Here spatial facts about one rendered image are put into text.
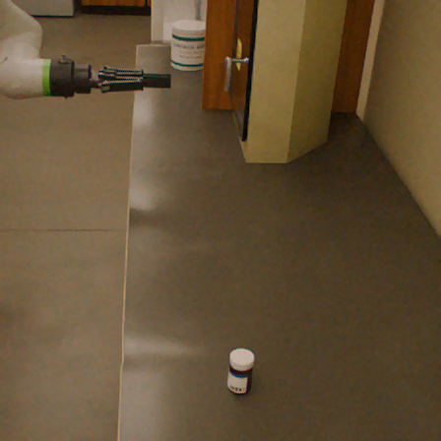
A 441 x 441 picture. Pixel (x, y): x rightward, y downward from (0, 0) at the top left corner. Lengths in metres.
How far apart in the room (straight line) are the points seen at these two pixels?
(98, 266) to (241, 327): 1.83
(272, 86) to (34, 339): 1.42
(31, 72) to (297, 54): 0.64
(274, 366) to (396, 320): 0.28
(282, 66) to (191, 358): 0.82
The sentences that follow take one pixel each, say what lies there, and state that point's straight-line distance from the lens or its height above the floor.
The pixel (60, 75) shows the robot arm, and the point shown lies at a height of 1.17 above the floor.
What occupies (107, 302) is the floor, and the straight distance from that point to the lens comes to 2.80.
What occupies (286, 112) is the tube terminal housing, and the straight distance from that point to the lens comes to 1.75.
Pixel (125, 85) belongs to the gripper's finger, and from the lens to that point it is 1.70.
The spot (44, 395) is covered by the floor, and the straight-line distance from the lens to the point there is 2.44.
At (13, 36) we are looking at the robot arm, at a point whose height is 1.23.
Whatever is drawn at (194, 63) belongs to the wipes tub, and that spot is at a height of 0.97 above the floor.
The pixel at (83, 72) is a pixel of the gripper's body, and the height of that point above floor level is 1.17.
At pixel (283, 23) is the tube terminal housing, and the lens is 1.67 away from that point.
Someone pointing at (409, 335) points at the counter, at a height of 0.94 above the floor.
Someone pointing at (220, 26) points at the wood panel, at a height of 1.20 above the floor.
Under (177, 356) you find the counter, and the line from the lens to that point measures 1.17.
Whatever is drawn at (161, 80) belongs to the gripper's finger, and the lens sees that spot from 1.73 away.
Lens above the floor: 1.73
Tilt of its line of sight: 32 degrees down
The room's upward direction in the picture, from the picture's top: 4 degrees clockwise
